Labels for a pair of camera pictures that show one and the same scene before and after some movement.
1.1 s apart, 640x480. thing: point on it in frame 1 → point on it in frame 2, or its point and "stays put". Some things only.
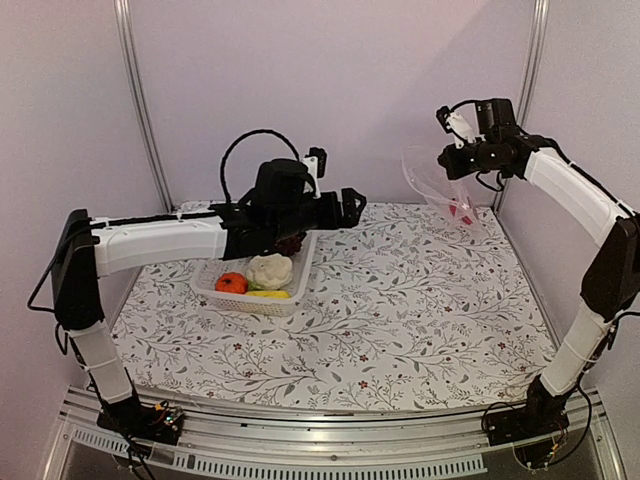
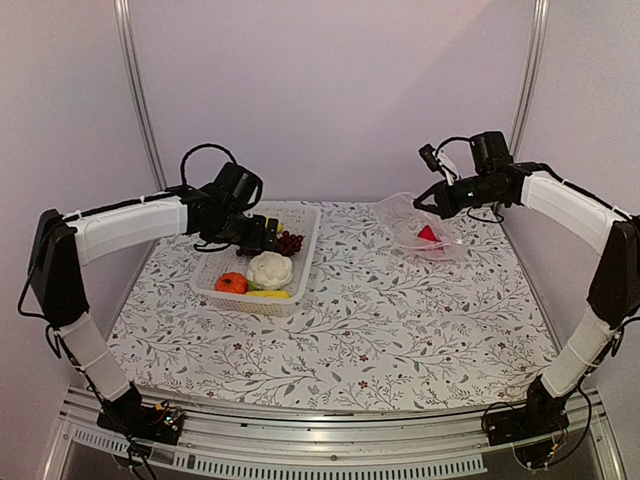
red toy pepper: [465, 219] → [427, 233]
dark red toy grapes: [289, 244] stays put
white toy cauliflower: [270, 271] stays put
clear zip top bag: [450, 199] → [417, 231]
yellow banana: [268, 294] stays put
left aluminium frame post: [154, 151] stays put
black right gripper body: [485, 155] → [484, 195]
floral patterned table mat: [402, 308] stays put
